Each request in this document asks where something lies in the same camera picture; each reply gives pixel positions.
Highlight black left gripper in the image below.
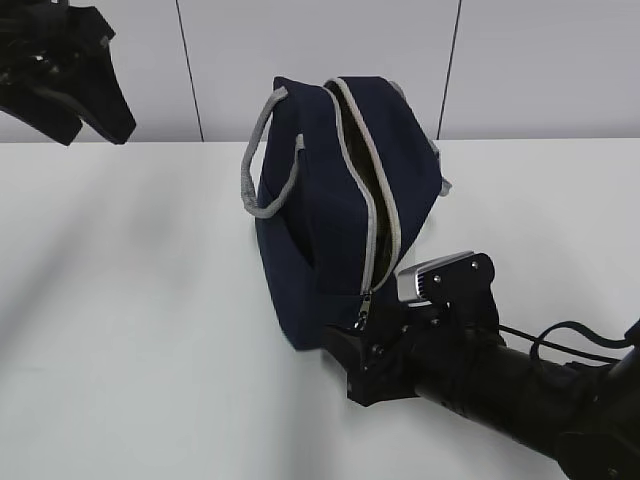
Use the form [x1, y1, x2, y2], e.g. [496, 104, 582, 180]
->
[1, 1, 136, 146]

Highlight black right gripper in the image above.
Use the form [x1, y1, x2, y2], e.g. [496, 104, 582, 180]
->
[322, 252, 503, 406]

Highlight navy insulated lunch bag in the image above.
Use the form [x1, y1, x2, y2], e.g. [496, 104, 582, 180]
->
[241, 76, 449, 351]

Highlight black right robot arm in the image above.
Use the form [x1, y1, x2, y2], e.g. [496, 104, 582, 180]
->
[323, 251, 639, 479]

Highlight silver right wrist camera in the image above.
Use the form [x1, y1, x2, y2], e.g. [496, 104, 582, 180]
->
[396, 251, 475, 304]

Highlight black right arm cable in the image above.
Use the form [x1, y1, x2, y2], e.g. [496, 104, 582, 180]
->
[497, 319, 631, 364]

